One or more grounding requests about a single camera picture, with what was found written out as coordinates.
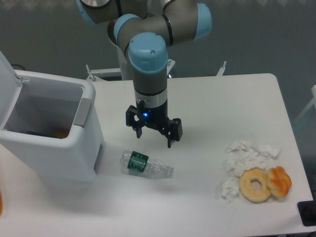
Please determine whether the white trash bin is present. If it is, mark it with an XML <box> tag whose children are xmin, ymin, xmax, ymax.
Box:
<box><xmin>0</xmin><ymin>70</ymin><xmax>104</xmax><ymax>182</ymax></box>

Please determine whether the crumpled white tissue top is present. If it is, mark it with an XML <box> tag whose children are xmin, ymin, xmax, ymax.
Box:
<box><xmin>226</xmin><ymin>139</ymin><xmax>281</xmax><ymax>158</ymax></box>

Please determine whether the white frame at right edge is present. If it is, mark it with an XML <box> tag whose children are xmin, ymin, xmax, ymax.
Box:
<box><xmin>292</xmin><ymin>85</ymin><xmax>316</xmax><ymax>132</ymax></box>

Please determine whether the clear plastic bottle green label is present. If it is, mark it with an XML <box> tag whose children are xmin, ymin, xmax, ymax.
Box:
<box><xmin>120</xmin><ymin>151</ymin><xmax>174</xmax><ymax>180</ymax></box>

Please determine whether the plain ring donut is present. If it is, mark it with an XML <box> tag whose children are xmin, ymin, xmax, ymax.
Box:
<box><xmin>238</xmin><ymin>168</ymin><xmax>271</xmax><ymax>203</ymax></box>

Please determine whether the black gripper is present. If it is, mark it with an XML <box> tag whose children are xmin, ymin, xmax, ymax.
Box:
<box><xmin>125</xmin><ymin>100</ymin><xmax>183</xmax><ymax>148</ymax></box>

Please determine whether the white trash bin lid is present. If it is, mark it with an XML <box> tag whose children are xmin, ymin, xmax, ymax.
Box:
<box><xmin>0</xmin><ymin>52</ymin><xmax>22</xmax><ymax>129</ymax></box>

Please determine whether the crumpled white tissue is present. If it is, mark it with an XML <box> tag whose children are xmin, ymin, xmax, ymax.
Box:
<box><xmin>220</xmin><ymin>177</ymin><xmax>239</xmax><ymax>204</ymax></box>
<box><xmin>226</xmin><ymin>139</ymin><xmax>281</xmax><ymax>158</ymax></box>
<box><xmin>225</xmin><ymin>153</ymin><xmax>266</xmax><ymax>177</ymax></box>

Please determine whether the black device at table edge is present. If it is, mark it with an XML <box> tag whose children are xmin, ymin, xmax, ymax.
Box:
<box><xmin>297</xmin><ymin>200</ymin><xmax>316</xmax><ymax>227</ymax></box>

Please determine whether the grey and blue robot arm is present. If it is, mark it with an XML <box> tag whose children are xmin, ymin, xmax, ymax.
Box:
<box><xmin>77</xmin><ymin>0</ymin><xmax>212</xmax><ymax>145</ymax></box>

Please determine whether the orange glazed twisted bun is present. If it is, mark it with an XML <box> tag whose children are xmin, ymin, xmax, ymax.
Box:
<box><xmin>266</xmin><ymin>166</ymin><xmax>292</xmax><ymax>198</ymax></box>

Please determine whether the white table bracket right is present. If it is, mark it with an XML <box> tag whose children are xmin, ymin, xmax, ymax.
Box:
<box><xmin>216</xmin><ymin>61</ymin><xmax>227</xmax><ymax>77</ymax></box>

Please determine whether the orange object at left edge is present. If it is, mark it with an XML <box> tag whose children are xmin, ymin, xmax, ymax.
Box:
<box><xmin>0</xmin><ymin>185</ymin><xmax>3</xmax><ymax>216</ymax></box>

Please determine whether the crumpled white tissue middle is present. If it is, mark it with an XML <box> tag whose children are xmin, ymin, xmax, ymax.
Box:
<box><xmin>225</xmin><ymin>153</ymin><xmax>266</xmax><ymax>177</ymax></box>

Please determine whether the orange item inside bin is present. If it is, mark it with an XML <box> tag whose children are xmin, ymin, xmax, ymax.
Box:
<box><xmin>52</xmin><ymin>131</ymin><xmax>69</xmax><ymax>139</ymax></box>

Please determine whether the crumpled white tissue bottom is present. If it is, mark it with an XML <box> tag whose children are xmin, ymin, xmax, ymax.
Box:
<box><xmin>220</xmin><ymin>177</ymin><xmax>239</xmax><ymax>204</ymax></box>

